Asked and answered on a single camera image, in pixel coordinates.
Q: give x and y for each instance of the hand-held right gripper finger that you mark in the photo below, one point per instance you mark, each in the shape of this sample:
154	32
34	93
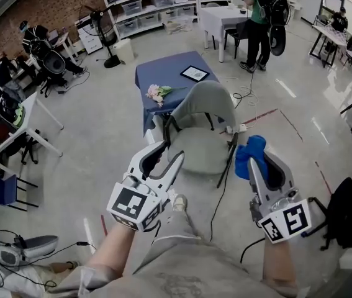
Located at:
286	175
258	178

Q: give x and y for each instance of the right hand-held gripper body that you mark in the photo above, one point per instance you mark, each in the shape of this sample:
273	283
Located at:
287	219

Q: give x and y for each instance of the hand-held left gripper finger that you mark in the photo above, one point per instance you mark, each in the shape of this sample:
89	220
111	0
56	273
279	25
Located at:
172	172
139	161

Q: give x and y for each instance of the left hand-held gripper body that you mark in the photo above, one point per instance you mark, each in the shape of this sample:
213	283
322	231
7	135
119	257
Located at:
132	203

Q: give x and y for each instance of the blue cloth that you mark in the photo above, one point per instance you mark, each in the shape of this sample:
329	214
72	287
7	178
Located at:
247	157

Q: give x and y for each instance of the grey upholstered chair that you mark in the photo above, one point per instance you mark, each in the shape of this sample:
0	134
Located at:
200	147

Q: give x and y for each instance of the person's right forearm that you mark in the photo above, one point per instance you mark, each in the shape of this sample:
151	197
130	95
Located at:
278	262

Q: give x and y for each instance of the person's left forearm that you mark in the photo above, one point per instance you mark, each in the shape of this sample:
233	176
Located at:
113	247

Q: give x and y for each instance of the black office chair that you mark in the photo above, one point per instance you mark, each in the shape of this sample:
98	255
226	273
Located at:
349	210

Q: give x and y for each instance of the black swivel chair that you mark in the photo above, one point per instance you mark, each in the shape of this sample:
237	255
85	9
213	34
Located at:
53	67

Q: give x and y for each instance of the black dining chair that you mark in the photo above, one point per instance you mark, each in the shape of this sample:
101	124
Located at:
239	33

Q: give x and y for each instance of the person's beige shoe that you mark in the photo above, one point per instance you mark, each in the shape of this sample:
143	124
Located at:
179	202

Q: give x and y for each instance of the white power strip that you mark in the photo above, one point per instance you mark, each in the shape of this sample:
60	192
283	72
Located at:
237	128

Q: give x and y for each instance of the person's beige clothing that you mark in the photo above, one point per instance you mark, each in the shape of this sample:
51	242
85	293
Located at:
175	259

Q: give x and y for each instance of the pink flower bouquet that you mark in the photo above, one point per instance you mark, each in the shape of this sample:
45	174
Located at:
158	93

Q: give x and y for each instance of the table with blue tablecloth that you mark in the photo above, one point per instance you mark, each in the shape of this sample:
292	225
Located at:
163	73

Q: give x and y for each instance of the black framed tablet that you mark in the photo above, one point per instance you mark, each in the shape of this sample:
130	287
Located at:
194	73

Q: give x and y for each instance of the white trash bin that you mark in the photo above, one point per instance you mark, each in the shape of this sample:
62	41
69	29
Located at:
123	51

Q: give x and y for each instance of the grey hand-held device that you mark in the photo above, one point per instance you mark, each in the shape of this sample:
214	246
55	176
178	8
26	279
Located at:
23	248

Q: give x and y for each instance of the white desk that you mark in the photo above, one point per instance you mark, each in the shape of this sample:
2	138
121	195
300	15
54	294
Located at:
29	104

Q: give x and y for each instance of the white drawer cabinet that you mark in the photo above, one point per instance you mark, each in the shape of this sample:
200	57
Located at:
90	39

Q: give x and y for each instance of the black standing fan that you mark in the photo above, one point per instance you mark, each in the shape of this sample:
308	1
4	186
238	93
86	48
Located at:
104	26

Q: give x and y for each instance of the row of clear storage boxes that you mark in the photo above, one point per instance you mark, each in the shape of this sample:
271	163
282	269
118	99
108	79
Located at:
151	20

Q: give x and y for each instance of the pile of clothes and bags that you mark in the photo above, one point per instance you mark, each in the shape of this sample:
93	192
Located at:
5	110

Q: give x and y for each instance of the table with white tablecloth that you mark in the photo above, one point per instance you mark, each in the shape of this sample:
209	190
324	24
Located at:
216	19

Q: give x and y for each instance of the black frame table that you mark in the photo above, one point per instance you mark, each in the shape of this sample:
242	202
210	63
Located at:
327	36

